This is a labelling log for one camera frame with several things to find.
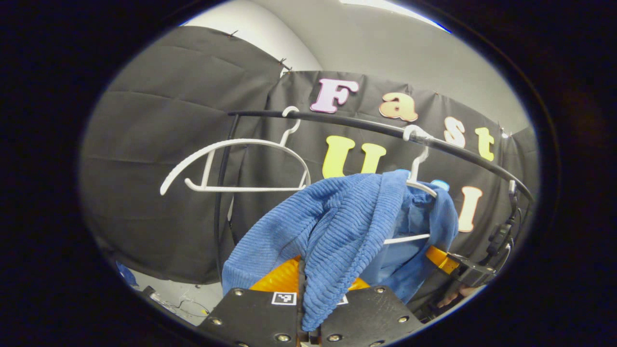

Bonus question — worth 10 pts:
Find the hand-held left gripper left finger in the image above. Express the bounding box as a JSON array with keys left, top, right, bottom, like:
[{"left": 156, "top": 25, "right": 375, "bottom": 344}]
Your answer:
[{"left": 199, "top": 254, "right": 304, "bottom": 347}]

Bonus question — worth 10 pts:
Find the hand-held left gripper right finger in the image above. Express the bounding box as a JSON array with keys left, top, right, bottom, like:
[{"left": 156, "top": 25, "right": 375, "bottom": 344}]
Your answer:
[{"left": 320, "top": 277, "right": 426, "bottom": 347}]

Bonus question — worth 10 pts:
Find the blue corduroy jacket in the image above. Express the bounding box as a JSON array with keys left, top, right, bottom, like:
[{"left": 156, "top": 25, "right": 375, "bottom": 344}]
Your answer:
[{"left": 222, "top": 170, "right": 459, "bottom": 332}]

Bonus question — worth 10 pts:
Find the white plastic clothes hanger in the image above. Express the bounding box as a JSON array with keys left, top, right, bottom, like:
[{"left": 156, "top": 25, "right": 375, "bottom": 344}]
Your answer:
[
  {"left": 383, "top": 124, "right": 440, "bottom": 245},
  {"left": 160, "top": 106, "right": 313, "bottom": 196}
]

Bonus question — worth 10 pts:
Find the black metal clothes rack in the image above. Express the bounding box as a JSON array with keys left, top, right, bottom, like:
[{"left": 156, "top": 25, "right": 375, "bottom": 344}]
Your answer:
[{"left": 214, "top": 110, "right": 536, "bottom": 282}]

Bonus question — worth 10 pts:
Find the small blue object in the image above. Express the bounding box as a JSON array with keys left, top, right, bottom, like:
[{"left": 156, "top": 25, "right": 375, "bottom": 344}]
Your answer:
[{"left": 116, "top": 262, "right": 139, "bottom": 288}]

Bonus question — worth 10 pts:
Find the black backdrop cloth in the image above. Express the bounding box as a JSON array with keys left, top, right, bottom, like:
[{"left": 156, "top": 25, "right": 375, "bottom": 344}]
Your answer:
[{"left": 80, "top": 25, "right": 540, "bottom": 319}]

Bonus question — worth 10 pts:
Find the black floor cable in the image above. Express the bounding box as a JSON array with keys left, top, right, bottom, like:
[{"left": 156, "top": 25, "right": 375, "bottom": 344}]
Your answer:
[{"left": 142, "top": 286, "right": 209, "bottom": 315}]

